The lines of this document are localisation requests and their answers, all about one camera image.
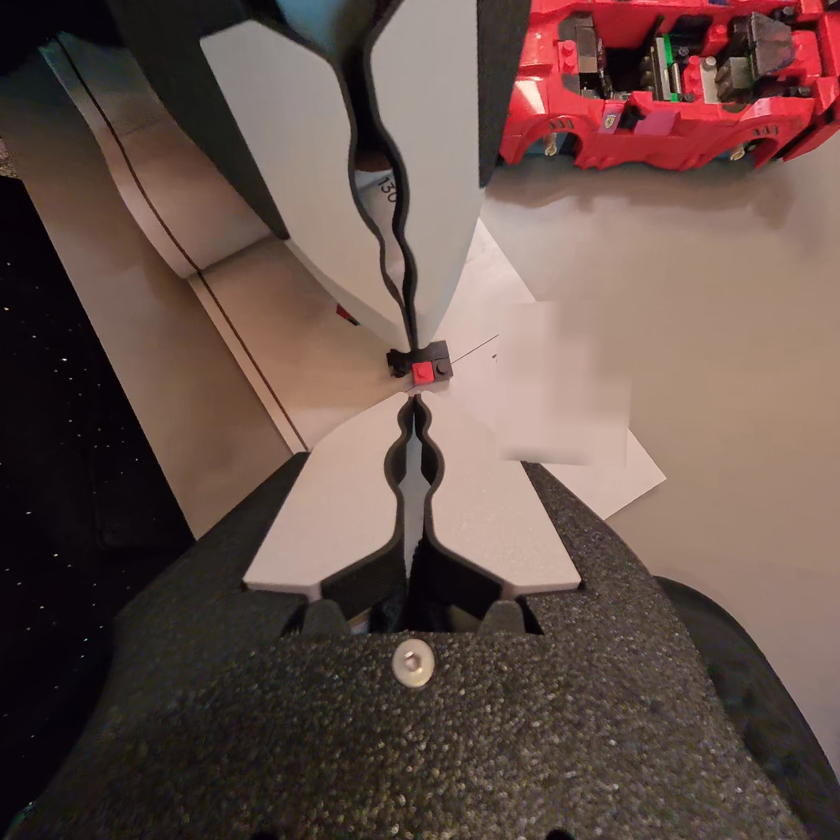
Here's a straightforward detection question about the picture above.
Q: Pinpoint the white instruction booklet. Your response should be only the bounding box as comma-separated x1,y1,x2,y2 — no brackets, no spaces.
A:
39,33,668,526

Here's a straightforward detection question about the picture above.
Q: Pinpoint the small black and red lego assembly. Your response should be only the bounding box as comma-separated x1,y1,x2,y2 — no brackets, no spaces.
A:
386,340,455,385

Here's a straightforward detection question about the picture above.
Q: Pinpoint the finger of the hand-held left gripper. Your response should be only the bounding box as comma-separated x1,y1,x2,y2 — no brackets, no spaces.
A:
199,22,417,350
366,0,484,350

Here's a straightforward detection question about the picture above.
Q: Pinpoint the red lego car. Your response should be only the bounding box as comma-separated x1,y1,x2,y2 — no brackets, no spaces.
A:
497,0,840,175

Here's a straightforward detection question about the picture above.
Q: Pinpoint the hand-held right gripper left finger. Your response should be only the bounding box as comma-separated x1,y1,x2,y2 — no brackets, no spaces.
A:
242,392,417,601

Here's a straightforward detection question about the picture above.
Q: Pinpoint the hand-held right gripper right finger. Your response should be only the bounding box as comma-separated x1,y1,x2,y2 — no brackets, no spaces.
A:
415,391,584,597

